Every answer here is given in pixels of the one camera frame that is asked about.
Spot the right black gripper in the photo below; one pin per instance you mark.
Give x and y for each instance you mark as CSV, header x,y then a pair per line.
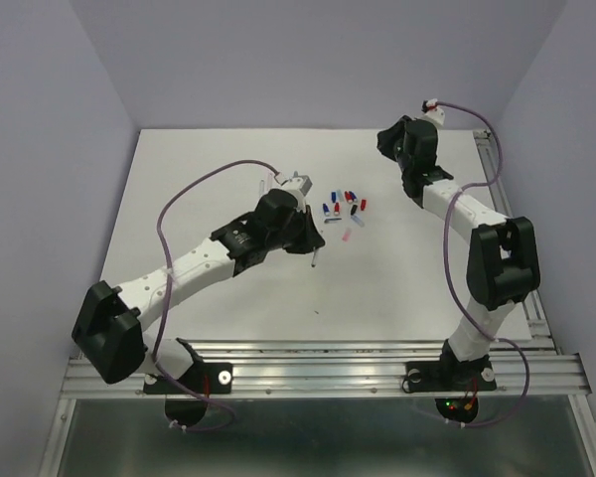
x,y
387,136

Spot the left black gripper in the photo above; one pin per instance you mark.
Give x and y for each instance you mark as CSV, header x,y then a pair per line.
x,y
311,239

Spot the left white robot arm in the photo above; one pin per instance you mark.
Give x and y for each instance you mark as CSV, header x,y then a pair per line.
x,y
111,328

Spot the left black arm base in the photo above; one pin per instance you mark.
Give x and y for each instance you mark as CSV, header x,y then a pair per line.
x,y
192,402

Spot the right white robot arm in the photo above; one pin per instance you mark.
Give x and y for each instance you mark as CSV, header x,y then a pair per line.
x,y
463,214

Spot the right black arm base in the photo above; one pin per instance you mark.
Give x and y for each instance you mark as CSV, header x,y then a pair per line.
x,y
457,386

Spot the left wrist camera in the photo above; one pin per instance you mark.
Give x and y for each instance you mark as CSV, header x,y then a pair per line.
x,y
298,185

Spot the aluminium rail frame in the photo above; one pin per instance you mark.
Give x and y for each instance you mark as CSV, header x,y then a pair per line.
x,y
318,369

